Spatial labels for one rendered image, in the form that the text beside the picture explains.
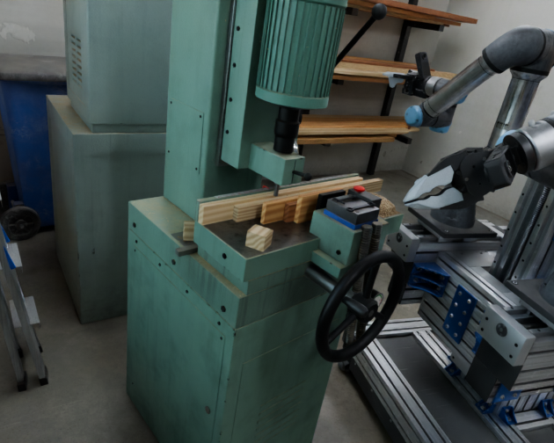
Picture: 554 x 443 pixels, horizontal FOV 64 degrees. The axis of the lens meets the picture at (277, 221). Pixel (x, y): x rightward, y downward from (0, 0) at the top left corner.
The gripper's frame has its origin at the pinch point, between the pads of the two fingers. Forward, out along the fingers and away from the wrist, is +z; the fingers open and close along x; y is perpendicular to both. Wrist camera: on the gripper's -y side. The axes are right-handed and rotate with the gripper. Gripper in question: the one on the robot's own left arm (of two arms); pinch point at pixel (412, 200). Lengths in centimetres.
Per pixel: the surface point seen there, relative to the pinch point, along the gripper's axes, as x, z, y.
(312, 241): -7.0, 18.8, 32.6
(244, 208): 6.6, 31.3, 35.6
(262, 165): 14.4, 23.1, 41.0
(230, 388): -33, 52, 29
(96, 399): -40, 117, 77
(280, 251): -4.8, 26.4, 25.5
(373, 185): -6, -5, 71
